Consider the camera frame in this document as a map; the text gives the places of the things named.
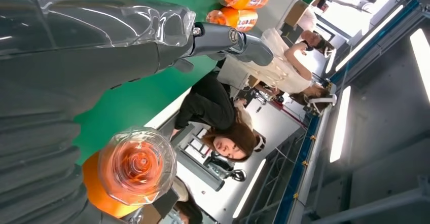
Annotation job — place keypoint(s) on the blue and white overhead beam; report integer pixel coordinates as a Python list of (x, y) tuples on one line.
[(302, 175)]

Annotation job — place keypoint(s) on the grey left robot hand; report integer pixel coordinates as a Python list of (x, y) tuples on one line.
[(74, 64)]

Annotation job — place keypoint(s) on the black machine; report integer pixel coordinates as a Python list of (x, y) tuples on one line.
[(225, 168)]

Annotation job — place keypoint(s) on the person in white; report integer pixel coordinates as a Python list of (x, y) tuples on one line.
[(278, 71)]

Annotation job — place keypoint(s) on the person in black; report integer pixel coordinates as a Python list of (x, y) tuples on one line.
[(208, 105)]

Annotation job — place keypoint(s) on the ceiling light strip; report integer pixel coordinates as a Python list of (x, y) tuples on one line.
[(340, 125), (369, 38), (421, 61), (249, 189)]

